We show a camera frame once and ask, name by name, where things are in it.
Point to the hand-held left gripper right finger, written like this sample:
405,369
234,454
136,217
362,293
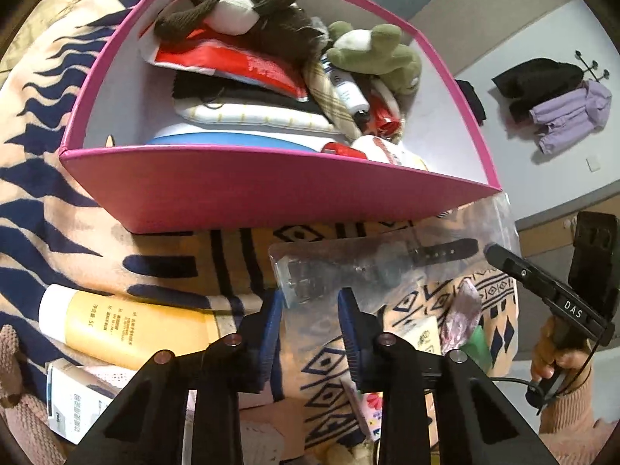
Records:
348,334

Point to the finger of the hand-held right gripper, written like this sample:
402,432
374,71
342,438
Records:
508,262

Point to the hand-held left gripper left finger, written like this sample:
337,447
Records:
271,334

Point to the clear plastic bag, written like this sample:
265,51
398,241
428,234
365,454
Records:
315,348

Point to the black wristwatch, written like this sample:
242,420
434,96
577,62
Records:
387,261

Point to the pink cardboard box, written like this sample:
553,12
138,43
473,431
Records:
242,189

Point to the green frog plush toy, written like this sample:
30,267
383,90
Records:
387,58

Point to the person's right hand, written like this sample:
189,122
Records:
542,353

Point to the beige cabinet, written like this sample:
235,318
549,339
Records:
547,232

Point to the pink wrapper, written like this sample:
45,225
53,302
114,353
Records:
460,315

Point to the small beige packet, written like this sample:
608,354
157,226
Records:
424,336

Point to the floral printed card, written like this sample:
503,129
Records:
373,407

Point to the green packet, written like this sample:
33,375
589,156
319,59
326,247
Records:
477,348

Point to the yellow and white tube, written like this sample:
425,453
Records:
135,324

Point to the purple jacket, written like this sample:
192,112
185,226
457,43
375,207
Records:
571,116

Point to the pile of dark clothes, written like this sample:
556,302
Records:
472,101

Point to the white bottle with orange label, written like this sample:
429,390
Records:
382,150

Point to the black jacket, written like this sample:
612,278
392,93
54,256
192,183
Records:
533,80

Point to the red tube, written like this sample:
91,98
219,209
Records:
385,118

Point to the blue plastic container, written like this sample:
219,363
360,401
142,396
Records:
232,139

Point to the white carton with blue print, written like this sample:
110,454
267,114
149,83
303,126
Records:
72,397

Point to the white printed pouch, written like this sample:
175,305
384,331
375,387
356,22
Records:
385,92

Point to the plaid cloth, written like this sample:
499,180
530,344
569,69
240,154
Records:
329,97

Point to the peach patterned blanket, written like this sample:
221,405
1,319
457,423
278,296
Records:
48,203

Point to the pink knitted toy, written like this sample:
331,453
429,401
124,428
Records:
14,397

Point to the red plastic bag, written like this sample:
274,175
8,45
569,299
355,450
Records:
261,65

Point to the brown knitted plush toy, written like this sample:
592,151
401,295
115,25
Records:
276,24

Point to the beige jacket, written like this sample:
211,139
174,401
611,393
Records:
63,9

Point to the white wall switch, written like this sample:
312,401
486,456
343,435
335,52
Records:
593,163

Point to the wall coat rack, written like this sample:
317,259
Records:
591,65

